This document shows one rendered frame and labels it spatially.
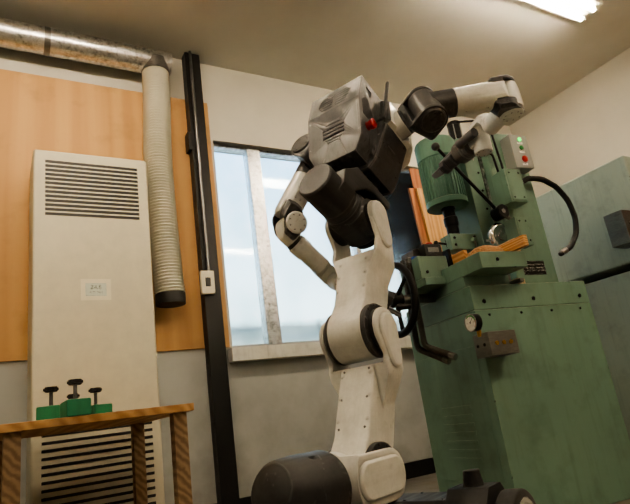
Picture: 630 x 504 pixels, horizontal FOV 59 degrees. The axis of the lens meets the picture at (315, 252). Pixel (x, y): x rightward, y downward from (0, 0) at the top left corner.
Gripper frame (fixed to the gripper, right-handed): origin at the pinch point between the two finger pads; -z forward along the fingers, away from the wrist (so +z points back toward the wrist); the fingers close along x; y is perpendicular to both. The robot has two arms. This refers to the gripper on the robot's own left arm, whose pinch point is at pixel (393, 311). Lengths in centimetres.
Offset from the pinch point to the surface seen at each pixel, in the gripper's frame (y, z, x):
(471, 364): -7.9, -32.7, -2.7
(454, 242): 27.7, -19.1, 33.9
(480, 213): 34, -25, 50
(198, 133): 157, 100, 22
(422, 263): 13.8, -6.1, 20.1
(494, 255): -4.0, -20.8, 35.1
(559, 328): 0, -61, 24
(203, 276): 112, 59, -44
